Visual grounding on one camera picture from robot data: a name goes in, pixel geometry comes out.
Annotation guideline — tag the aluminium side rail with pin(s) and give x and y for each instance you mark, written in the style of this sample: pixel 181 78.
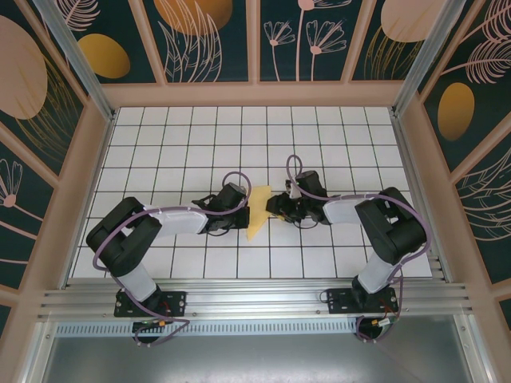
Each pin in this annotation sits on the aluminium side rail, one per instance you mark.
pixel 412 175

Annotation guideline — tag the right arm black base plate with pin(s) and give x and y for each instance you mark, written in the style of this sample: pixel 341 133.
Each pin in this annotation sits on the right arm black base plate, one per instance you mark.
pixel 339 301

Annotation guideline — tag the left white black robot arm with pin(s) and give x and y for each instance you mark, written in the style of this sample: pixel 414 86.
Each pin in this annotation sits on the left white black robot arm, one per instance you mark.
pixel 179 222

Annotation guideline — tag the aluminium frame post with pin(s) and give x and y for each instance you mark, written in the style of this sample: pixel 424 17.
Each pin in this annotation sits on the aluminium frame post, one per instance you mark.
pixel 76 56
pixel 423 56

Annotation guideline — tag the grey metal sheet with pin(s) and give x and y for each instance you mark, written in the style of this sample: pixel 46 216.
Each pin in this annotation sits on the grey metal sheet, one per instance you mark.
pixel 255 359

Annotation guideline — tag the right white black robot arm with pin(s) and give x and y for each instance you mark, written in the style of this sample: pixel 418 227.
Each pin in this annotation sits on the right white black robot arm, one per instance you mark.
pixel 343 209

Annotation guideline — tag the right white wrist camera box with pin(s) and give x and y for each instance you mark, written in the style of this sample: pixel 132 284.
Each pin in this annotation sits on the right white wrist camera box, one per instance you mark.
pixel 294 190

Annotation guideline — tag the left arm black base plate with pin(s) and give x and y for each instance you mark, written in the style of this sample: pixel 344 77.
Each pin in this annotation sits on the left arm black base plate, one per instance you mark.
pixel 175 303

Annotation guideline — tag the aluminium mounting rail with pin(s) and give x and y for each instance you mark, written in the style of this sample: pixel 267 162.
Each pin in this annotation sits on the aluminium mounting rail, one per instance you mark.
pixel 255 299

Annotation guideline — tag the yellow cloth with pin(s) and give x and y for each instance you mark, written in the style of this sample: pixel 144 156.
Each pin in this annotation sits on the yellow cloth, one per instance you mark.
pixel 257 215

